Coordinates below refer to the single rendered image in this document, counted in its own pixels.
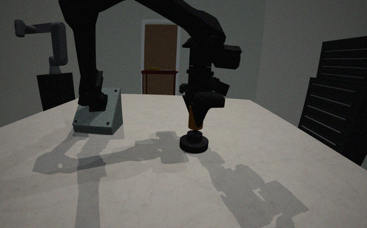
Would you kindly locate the orange tapered knob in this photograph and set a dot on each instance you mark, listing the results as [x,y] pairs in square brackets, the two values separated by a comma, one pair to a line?
[191,122]

